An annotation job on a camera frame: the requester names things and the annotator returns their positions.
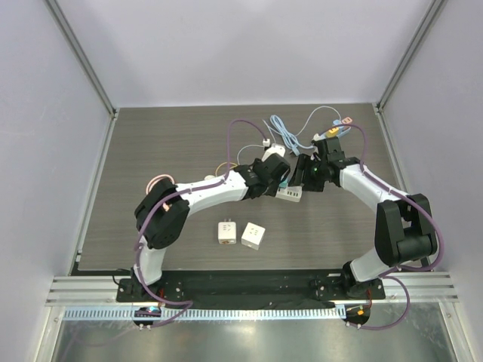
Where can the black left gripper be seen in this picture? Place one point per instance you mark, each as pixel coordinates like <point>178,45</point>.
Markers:
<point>272,191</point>

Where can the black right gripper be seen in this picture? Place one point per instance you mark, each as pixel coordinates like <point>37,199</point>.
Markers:
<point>300,176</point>

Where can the white cube socket plain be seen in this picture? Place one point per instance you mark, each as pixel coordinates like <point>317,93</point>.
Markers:
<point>252,236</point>

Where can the light blue power strip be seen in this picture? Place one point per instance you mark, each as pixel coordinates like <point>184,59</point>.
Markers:
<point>321,136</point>

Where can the white cube socket tiger sticker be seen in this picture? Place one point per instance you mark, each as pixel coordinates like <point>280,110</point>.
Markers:
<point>227,232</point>

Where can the white power strip green ports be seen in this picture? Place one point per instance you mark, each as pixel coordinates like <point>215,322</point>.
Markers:
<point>290,193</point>

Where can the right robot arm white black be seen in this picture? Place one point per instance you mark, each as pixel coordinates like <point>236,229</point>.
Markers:
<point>404,228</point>

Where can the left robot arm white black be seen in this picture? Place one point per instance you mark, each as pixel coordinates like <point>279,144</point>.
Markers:
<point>162,214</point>

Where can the yellow plug adapter on strip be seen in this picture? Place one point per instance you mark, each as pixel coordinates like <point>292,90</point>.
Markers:
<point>333,132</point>

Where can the pink plug adapter on strip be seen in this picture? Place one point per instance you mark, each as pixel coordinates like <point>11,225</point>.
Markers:
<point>346,120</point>

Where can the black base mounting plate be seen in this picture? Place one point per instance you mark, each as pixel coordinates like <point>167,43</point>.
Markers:
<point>257,290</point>

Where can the right aluminium frame post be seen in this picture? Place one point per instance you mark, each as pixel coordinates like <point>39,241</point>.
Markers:
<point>430,16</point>

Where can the aluminium frame post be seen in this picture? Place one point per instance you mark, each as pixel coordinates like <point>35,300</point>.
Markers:
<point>430,16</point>
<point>72,40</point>

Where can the aluminium frame rail front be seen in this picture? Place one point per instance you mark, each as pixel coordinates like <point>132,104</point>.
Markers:
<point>101,290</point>

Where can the white slotted cable duct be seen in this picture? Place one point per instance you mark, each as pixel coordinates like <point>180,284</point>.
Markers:
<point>150,313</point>

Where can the left aluminium frame post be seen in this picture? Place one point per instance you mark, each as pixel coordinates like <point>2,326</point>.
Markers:
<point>72,40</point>

